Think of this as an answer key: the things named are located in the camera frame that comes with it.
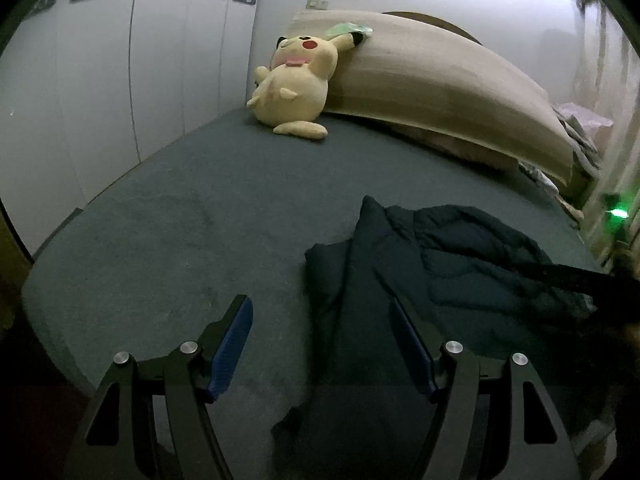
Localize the brown wooden headboard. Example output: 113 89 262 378
385 11 483 45

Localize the pink plastic bag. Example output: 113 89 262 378
557 101 613 128

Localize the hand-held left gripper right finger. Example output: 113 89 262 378
389 296 581 480

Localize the yellow plush toy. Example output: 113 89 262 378
246 31 365 141

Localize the green plastic packet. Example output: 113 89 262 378
325 21 375 38

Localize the pale pillow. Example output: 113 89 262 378
390 125 521 171

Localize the pile of clothes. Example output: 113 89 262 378
555 115 601 171

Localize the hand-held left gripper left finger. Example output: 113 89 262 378
70 294 254 480

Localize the white wardrobe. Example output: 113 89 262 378
0 0 266 256

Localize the dark puffer jacket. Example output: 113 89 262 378
271 195 618 480

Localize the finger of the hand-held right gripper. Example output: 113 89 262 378
540 261 640 297

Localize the beige curtain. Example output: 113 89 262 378
570 0 640 261

